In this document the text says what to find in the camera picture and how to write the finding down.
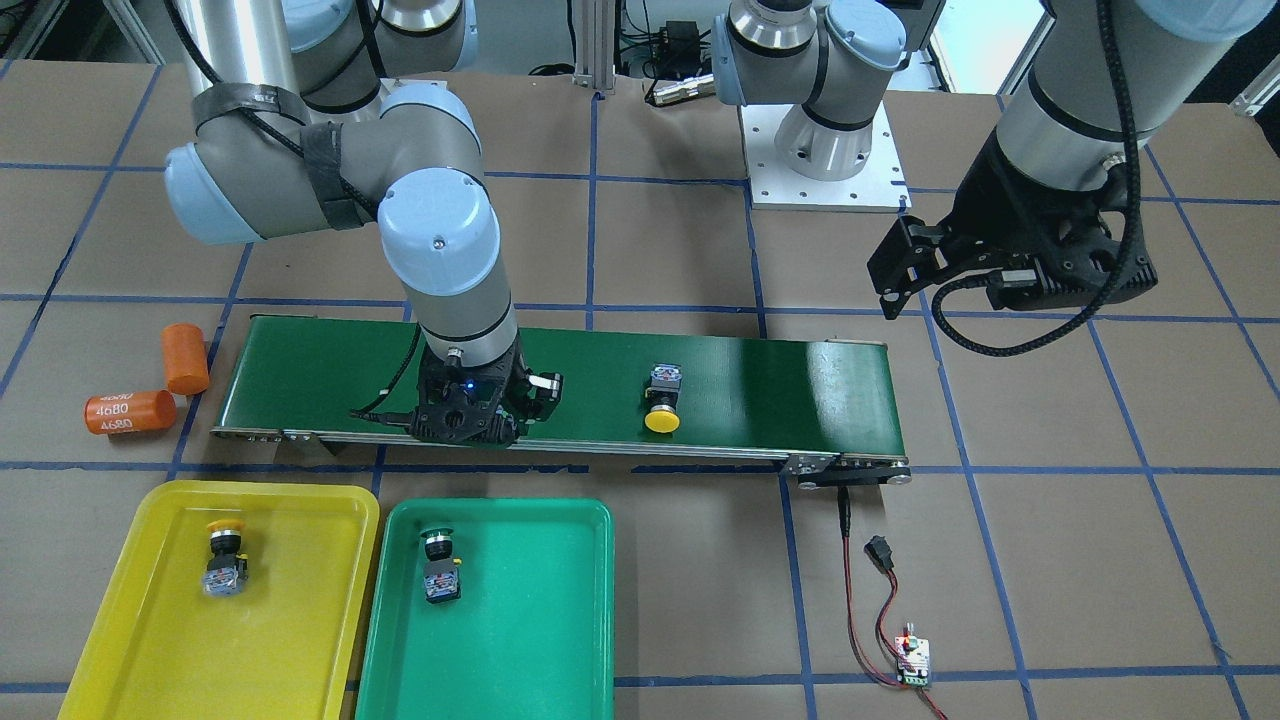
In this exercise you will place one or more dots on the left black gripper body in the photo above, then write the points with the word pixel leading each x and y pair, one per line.
pixel 1000 200

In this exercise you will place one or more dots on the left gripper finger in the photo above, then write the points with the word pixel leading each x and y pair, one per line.
pixel 891 302

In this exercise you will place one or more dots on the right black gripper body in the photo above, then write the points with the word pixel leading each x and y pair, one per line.
pixel 531 393

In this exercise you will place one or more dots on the yellow push button switch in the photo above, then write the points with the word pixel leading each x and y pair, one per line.
pixel 661 398

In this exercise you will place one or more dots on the plain orange cylinder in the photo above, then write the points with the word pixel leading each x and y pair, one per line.
pixel 185 359

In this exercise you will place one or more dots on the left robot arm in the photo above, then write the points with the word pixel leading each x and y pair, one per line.
pixel 1105 74

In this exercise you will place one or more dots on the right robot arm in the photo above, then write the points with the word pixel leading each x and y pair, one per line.
pixel 296 133

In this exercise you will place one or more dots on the green conveyor belt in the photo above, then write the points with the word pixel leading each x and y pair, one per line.
pixel 825 410

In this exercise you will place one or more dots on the green plastic tray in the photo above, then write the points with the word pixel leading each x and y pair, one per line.
pixel 532 635

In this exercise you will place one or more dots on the orange 4680 labelled cylinder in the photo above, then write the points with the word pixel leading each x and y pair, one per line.
pixel 130 412

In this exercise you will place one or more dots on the yellow plastic tray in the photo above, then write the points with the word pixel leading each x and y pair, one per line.
pixel 159 648

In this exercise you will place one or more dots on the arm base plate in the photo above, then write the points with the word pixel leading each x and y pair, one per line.
pixel 796 165

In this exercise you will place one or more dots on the aluminium frame post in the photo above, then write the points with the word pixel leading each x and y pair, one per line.
pixel 595 26

